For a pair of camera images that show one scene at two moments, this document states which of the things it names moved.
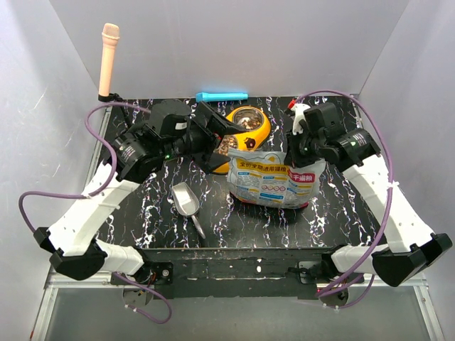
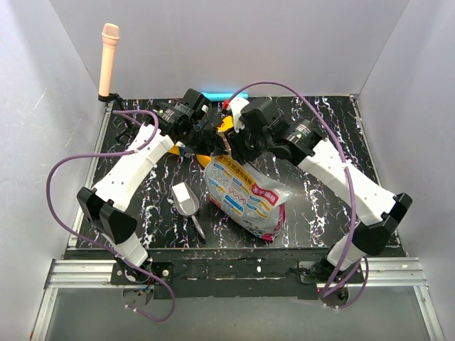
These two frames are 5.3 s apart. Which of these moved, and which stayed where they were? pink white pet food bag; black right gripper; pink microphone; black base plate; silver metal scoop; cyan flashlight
Moved: pink white pet food bag; black right gripper
Stayed: black base plate; cyan flashlight; silver metal scoop; pink microphone
